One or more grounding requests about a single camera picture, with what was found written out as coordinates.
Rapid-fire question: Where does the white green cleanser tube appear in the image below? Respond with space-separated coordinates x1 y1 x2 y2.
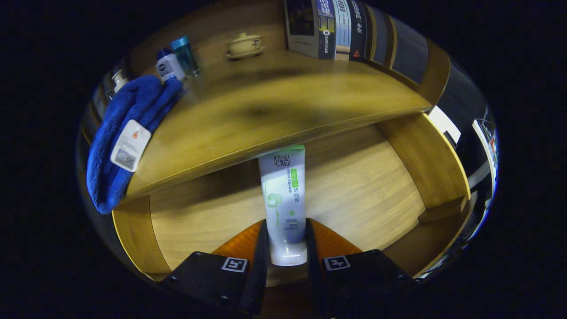
258 145 308 266

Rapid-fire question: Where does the thick book with blue spine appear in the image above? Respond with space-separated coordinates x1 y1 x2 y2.
283 0 337 60

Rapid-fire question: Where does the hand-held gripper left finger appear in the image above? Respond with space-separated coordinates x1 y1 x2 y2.
159 219 271 317

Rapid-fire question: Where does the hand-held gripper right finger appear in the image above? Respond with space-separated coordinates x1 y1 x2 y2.
305 218 417 319

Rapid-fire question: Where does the beige lidded teacup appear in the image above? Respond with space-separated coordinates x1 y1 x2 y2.
225 32 266 60

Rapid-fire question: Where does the blue folded towel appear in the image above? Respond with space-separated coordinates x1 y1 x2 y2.
86 74 184 215

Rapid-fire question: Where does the teal bottle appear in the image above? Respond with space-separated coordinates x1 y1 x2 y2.
171 35 201 78

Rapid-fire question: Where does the wooden cabinet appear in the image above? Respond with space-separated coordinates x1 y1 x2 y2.
78 0 452 284

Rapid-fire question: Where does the wooden countertop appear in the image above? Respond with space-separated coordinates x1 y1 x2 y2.
122 47 432 202

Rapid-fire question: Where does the black-spined book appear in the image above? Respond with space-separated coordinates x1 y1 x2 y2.
348 0 368 62

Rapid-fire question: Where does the wooden drawer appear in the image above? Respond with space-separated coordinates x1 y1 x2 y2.
111 113 471 284

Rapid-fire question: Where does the white blue-capped lotion bottle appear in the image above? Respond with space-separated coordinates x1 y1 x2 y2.
155 48 186 82

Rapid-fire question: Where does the white pump bottle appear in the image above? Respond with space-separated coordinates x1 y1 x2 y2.
111 69 129 93

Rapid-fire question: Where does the thin grey-spined book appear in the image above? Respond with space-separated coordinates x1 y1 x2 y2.
332 0 353 62

